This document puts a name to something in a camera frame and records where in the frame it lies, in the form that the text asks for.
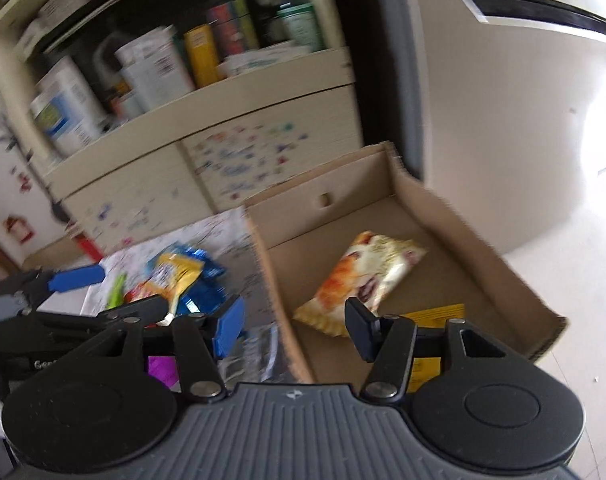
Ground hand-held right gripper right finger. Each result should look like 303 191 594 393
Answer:
345 297 529 402

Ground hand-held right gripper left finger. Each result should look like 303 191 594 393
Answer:
85 296 247 401

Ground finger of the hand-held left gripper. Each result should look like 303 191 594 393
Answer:
33 296 167 332
0 266 106 311

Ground silver snack packet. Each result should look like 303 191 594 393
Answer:
218 322 285 387

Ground yellow and blue snack packet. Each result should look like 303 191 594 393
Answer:
140 252 205 326

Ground orange and white snack packet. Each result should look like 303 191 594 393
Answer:
293 231 429 338

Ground purple snack packet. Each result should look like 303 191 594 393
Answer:
147 355 180 391

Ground brown cardboard box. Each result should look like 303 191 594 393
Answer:
243 141 568 385

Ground floral tablecloth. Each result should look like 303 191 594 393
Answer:
23 205 316 386

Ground cream wooden cabinet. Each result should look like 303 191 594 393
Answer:
0 0 365 263

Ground large blue and white box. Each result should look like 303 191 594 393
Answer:
29 55 107 157

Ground white and teal box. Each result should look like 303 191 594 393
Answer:
115 27 195 112

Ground white refrigerator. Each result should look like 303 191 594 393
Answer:
333 0 606 257

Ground yellow box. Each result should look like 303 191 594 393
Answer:
183 24 222 89

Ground flat white medicine box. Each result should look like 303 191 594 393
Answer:
218 42 315 79

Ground colourful striped box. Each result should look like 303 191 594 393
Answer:
208 0 260 61

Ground green glass bottle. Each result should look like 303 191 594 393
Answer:
275 2 327 54

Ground red house wall sticker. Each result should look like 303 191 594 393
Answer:
3 215 36 246

